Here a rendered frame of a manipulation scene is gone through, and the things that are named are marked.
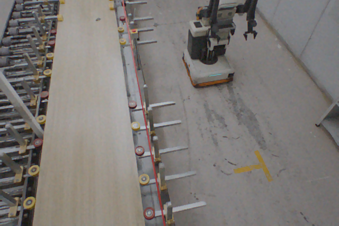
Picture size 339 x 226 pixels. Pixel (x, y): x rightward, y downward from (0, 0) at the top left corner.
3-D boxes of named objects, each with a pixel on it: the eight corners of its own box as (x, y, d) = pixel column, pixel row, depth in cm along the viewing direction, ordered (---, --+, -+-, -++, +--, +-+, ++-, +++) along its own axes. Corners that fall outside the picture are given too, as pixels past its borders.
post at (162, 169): (164, 188, 205) (163, 162, 168) (165, 192, 203) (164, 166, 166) (160, 189, 205) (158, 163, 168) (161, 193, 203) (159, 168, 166)
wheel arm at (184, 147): (187, 146, 220) (187, 144, 217) (188, 150, 218) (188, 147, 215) (138, 155, 214) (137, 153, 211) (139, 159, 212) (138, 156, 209)
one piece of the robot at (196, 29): (185, 55, 392) (189, 6, 328) (218, 51, 400) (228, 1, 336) (191, 70, 371) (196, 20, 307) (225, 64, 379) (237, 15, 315)
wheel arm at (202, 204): (204, 201, 187) (204, 200, 183) (205, 206, 184) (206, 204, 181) (146, 215, 181) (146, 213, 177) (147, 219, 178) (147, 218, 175)
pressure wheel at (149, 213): (156, 221, 179) (155, 216, 170) (145, 224, 178) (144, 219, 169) (154, 210, 184) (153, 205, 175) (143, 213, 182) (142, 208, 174)
